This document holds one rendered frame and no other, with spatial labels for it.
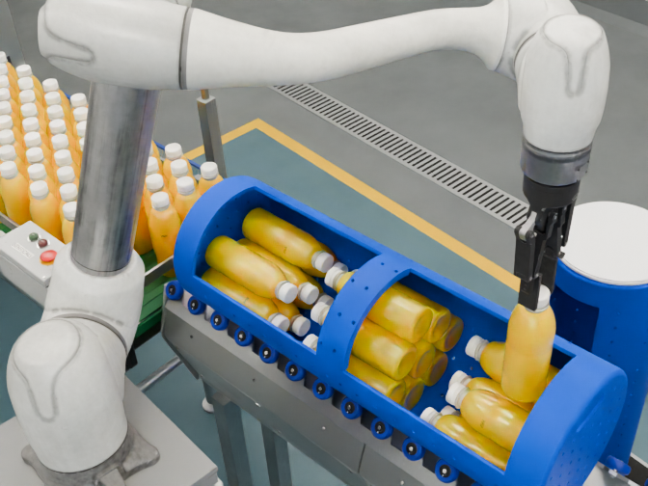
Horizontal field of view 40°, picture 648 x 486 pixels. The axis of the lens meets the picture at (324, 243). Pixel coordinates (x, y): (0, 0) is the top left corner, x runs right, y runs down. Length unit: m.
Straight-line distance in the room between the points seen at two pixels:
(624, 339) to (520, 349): 0.66
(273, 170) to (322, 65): 2.93
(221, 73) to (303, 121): 3.26
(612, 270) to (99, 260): 1.06
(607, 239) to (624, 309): 0.16
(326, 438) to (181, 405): 1.30
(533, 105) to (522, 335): 0.41
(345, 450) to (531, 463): 0.49
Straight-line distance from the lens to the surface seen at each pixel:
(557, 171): 1.20
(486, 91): 4.59
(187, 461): 1.57
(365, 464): 1.80
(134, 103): 1.33
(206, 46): 1.10
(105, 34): 1.10
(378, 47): 1.17
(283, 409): 1.90
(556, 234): 1.33
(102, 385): 1.45
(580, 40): 1.12
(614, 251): 2.03
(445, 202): 3.82
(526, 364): 1.45
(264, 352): 1.86
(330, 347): 1.62
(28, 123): 2.44
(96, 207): 1.44
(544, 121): 1.15
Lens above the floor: 2.31
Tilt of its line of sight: 40 degrees down
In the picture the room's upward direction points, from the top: 4 degrees counter-clockwise
